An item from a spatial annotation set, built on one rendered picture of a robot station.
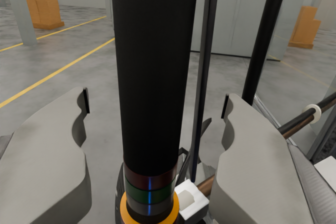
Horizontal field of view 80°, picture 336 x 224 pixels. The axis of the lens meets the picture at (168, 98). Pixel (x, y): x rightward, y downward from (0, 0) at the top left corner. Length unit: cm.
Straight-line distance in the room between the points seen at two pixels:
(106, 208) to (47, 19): 722
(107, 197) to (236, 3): 492
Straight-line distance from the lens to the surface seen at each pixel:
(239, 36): 576
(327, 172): 64
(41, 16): 855
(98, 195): 212
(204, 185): 22
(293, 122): 33
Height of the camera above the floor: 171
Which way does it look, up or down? 30 degrees down
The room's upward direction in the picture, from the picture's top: 4 degrees clockwise
